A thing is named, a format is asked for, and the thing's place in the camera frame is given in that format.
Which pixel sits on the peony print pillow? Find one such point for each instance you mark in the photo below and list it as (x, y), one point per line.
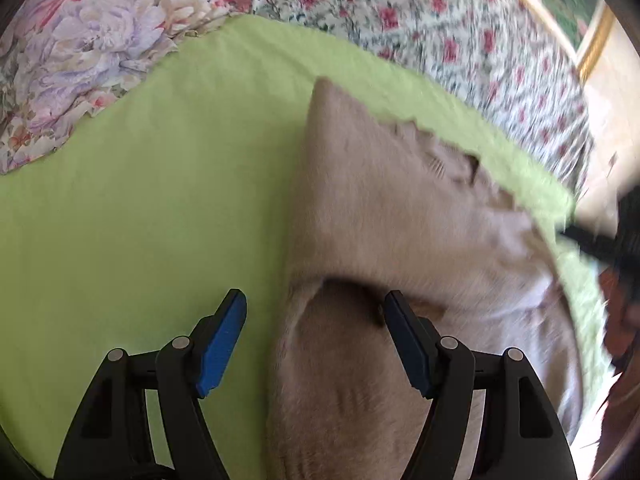
(100, 35)

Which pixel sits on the small rose print bedsheet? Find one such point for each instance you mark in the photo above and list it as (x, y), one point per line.
(425, 20)

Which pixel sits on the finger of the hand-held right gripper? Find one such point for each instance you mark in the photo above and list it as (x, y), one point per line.
(592, 242)

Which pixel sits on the beige knit sweater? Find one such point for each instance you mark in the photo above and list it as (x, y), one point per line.
(375, 200)

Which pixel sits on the light green bed sheet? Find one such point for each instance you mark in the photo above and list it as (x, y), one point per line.
(150, 210)

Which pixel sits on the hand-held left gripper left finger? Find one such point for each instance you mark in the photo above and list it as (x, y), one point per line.
(220, 347)

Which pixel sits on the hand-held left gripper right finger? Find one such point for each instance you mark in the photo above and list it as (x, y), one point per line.
(407, 345)

